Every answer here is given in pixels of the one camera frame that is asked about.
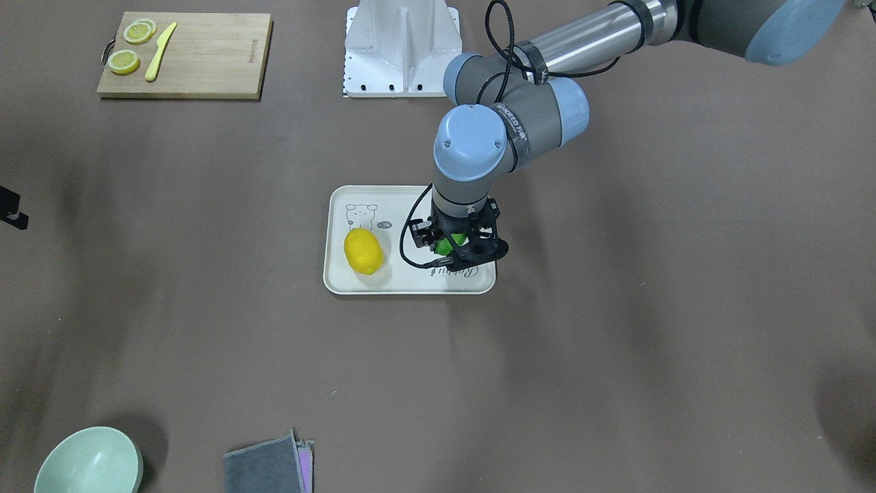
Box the wooden cutting board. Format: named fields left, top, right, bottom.
left=96, top=10, right=273, bottom=100

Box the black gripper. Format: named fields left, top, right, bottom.
left=409, top=199, right=509, bottom=268

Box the lemon slice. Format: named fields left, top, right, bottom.
left=106, top=49, right=141, bottom=76
left=123, top=18, right=157, bottom=46

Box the lower lemon slice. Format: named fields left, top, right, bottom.
left=106, top=49, right=141, bottom=76

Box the grey folded cloth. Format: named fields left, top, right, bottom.
left=223, top=431, right=304, bottom=492

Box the black object at edge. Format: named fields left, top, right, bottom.
left=0, top=186, right=30, bottom=231

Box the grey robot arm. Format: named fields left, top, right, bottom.
left=401, top=1, right=844, bottom=272

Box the green lime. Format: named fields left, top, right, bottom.
left=435, top=233, right=467, bottom=256

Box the pink cloth under grey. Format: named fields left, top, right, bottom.
left=295, top=440, right=315, bottom=493

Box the yellow plastic knife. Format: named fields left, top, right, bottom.
left=144, top=22, right=178, bottom=82

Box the mint green bowl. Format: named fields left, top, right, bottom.
left=34, top=427, right=144, bottom=492

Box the upper lemon slice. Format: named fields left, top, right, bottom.
left=123, top=18, right=157, bottom=46

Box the white rectangular tray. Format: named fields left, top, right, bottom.
left=323, top=185, right=498, bottom=294

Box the yellow lemon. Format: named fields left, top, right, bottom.
left=344, top=228, right=384, bottom=275

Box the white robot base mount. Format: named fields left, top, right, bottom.
left=342, top=1, right=463, bottom=98

